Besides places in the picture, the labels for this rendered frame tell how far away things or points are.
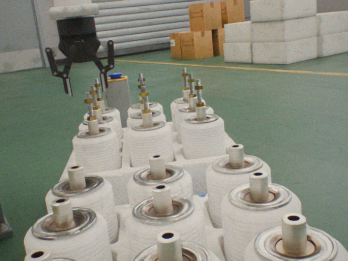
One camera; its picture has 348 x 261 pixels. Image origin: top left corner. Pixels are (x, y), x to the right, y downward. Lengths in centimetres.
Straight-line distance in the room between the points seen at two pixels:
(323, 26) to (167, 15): 346
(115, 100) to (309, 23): 279
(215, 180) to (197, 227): 13
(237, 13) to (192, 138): 434
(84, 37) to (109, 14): 560
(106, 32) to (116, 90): 518
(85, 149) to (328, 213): 57
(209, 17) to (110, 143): 409
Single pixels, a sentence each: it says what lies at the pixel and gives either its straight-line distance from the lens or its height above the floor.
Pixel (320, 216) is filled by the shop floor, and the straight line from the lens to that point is 104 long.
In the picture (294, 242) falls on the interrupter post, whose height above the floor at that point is 26.
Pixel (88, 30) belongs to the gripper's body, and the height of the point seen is 47.
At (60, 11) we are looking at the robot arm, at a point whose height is 51.
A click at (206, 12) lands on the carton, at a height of 50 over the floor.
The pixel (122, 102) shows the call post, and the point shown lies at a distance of 129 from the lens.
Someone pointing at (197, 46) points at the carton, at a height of 14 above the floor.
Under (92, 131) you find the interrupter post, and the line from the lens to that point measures 92.
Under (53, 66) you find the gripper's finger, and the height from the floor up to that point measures 40.
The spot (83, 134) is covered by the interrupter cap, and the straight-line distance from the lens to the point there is 92.
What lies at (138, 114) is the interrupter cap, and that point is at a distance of 105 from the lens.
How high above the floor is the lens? 47
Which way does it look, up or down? 15 degrees down
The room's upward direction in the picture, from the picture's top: 6 degrees counter-clockwise
